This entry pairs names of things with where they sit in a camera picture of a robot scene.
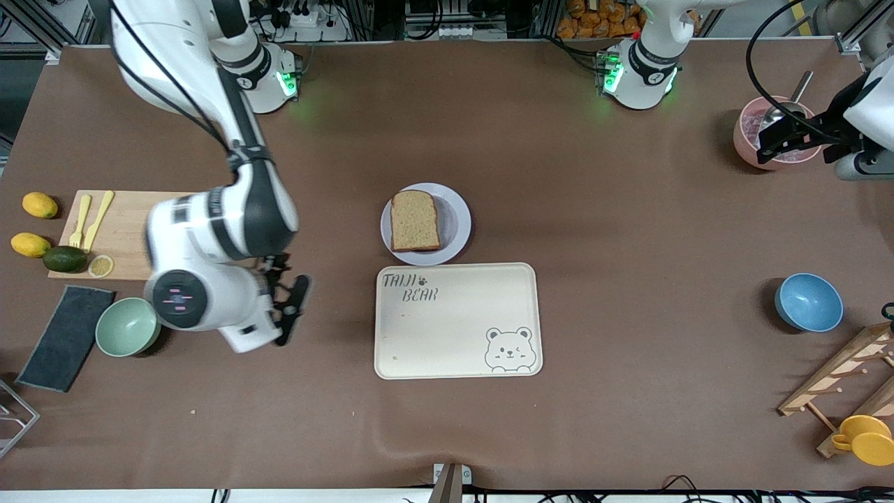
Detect grey metal camera bracket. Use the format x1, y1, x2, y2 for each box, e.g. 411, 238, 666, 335
427, 462, 473, 503

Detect yellow plastic fork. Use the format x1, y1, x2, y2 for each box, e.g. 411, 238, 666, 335
68, 194, 93, 250

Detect yellow plastic knife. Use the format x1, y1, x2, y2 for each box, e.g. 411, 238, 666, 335
82, 190, 116, 254

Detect black floor cables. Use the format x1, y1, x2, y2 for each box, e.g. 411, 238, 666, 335
475, 474, 894, 503

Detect metal scoop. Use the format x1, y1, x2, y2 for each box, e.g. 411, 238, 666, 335
758, 70, 816, 140

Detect yellow lemon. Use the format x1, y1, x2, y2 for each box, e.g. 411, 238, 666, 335
22, 191, 59, 221
10, 232, 53, 259

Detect pink bowl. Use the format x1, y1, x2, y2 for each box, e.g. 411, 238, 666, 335
732, 95, 826, 172

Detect orange snack bags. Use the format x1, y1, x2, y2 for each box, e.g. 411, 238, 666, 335
556, 0, 647, 40

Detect wooden drying rack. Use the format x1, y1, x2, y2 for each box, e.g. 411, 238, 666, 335
777, 321, 894, 460

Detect mint green bowl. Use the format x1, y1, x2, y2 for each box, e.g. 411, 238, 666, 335
94, 297, 161, 359

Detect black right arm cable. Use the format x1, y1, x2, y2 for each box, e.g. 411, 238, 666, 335
110, 0, 274, 170

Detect cream bear print tray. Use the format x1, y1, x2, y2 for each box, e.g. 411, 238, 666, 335
374, 262, 544, 381

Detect dark grey cloth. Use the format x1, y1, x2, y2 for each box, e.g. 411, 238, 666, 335
15, 284, 117, 394

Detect plain brown bread slice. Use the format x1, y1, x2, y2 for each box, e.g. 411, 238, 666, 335
389, 189, 443, 254

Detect blue bowl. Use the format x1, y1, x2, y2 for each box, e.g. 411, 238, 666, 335
773, 272, 845, 334

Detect dark green avocado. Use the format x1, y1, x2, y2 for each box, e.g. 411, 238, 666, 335
43, 245, 89, 275

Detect white power strip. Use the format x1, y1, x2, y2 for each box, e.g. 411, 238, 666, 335
268, 3, 351, 43

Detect wooden cutting board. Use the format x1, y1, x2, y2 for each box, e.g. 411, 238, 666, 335
47, 189, 185, 284

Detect yellow cup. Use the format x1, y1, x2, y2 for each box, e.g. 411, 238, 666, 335
830, 414, 894, 467

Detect metal wire basket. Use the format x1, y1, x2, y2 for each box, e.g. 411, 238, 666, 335
0, 379, 41, 460

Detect round lavender plate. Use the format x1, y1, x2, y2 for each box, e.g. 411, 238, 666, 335
380, 182, 473, 267

